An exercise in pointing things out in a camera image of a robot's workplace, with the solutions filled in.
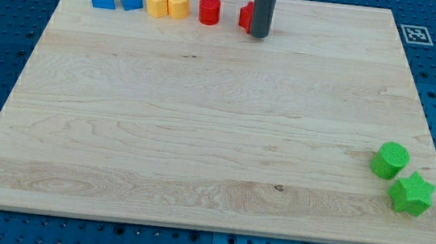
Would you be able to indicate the red cylinder block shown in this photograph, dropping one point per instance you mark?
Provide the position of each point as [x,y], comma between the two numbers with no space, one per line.
[209,11]

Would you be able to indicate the green star block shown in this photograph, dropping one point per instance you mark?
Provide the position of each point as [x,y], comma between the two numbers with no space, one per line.
[412,195]

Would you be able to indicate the wooden board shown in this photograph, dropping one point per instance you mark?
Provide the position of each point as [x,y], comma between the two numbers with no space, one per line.
[120,116]

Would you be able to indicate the yellow pentagon block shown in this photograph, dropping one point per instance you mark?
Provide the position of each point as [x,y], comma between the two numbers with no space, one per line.
[157,8]

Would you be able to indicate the white fiducial marker tag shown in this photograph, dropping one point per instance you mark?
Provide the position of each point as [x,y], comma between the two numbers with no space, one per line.
[416,35]

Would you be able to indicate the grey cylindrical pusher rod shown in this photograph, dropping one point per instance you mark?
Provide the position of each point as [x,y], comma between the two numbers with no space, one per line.
[262,16]

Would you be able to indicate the yellow heart block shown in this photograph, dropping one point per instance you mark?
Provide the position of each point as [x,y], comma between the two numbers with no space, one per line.
[178,9]

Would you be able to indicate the green cylinder block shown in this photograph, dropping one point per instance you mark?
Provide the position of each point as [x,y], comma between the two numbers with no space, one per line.
[389,160]

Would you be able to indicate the red star block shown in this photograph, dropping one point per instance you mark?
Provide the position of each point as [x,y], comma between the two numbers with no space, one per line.
[246,16]

